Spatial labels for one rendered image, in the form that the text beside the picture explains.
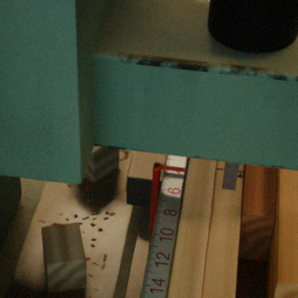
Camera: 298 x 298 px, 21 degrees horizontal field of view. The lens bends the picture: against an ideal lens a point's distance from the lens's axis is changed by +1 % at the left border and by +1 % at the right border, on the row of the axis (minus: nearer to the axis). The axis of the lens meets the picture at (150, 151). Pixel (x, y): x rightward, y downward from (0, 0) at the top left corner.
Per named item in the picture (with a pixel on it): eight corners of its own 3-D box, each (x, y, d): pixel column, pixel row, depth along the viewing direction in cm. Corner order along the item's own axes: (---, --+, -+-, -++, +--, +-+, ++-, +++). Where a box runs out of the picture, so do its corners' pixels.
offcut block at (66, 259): (86, 287, 65) (85, 259, 63) (48, 293, 65) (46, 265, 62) (80, 249, 68) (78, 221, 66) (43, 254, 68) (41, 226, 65)
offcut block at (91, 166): (95, 150, 78) (95, 119, 75) (119, 166, 76) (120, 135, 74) (70, 166, 76) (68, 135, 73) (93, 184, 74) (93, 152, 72)
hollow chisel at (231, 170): (235, 191, 53) (244, 134, 50) (222, 189, 53) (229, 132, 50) (236, 181, 54) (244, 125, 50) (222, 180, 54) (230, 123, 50)
